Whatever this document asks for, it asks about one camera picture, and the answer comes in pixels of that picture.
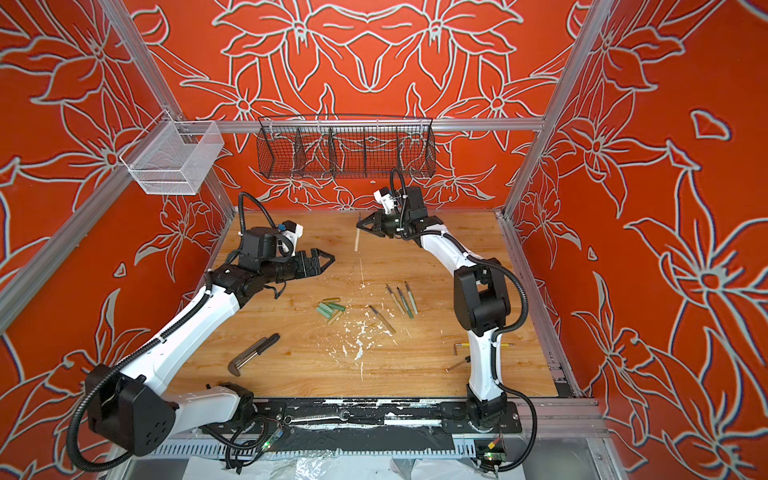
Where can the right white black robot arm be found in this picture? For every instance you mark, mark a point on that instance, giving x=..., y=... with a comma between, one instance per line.
x=489, y=301

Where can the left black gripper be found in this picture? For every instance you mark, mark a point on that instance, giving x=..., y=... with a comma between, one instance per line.
x=303, y=269

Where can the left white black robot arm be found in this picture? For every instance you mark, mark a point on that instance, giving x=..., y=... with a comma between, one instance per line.
x=126, y=410

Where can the mint green pen cap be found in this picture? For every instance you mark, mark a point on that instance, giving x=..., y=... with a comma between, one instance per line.
x=326, y=311

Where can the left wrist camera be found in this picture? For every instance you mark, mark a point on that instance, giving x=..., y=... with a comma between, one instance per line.
x=290, y=232

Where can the yellow hex key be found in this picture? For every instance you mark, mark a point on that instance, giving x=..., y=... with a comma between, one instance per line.
x=468, y=345

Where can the black handled wrench tool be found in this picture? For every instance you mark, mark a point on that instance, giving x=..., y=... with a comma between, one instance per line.
x=256, y=349

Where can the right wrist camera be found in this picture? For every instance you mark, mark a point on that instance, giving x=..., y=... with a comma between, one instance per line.
x=388, y=201

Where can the grey cable tray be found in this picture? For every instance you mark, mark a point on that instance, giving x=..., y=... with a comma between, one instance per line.
x=421, y=444

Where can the black handled screwdriver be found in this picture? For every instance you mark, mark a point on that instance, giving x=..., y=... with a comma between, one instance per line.
x=464, y=361

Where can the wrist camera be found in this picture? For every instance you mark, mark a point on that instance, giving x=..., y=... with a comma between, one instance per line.
x=388, y=201
x=290, y=232

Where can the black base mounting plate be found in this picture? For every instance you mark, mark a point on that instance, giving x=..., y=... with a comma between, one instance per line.
x=449, y=415

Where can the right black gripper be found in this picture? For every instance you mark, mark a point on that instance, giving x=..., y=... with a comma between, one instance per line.
x=380, y=221

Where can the light green pen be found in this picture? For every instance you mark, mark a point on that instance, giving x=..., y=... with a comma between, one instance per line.
x=411, y=299

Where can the black wire mesh basket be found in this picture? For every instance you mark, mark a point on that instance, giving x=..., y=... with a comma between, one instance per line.
x=352, y=147

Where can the clear plastic bin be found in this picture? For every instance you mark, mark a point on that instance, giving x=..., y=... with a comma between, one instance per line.
x=168, y=161

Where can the dark green pen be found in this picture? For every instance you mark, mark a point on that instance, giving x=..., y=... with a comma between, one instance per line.
x=404, y=303

